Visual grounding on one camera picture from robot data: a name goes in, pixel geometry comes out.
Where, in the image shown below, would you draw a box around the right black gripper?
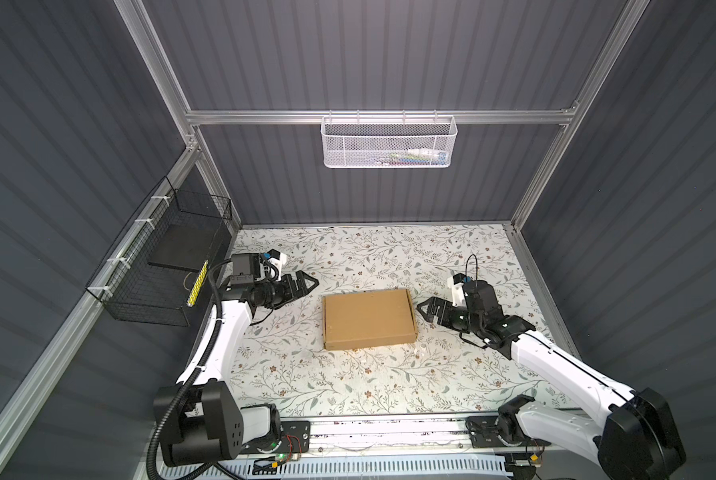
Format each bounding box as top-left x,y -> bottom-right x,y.
417,296 -> 482,335

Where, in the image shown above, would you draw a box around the brown cardboard box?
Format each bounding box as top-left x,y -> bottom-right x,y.
323,289 -> 418,351

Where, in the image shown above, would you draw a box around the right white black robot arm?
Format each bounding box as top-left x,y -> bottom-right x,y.
416,274 -> 687,479

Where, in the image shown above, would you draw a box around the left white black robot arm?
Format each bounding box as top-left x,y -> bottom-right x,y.
146,249 -> 319,479

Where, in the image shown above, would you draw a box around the floral patterned table mat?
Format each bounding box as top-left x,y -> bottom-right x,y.
228,224 -> 571,417

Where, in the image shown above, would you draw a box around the yellow marker pen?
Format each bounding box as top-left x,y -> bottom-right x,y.
187,260 -> 209,308

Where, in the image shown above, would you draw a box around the black foam pad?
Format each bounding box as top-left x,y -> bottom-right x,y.
148,225 -> 215,272

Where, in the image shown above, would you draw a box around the pens in white basket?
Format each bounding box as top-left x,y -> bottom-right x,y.
371,148 -> 450,167

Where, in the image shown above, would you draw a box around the black corrugated cable conduit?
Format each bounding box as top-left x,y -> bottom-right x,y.
144,257 -> 257,480

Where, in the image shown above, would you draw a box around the aluminium mounting rail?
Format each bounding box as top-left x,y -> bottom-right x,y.
140,410 -> 635,463

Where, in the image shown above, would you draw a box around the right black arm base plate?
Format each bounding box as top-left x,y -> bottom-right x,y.
465,415 -> 551,449

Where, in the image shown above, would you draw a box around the black wire basket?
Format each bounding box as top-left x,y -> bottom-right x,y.
87,180 -> 233,327

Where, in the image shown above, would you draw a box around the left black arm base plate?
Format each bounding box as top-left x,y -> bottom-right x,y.
249,420 -> 312,455

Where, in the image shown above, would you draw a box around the white wire mesh basket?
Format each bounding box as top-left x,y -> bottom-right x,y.
320,115 -> 458,169

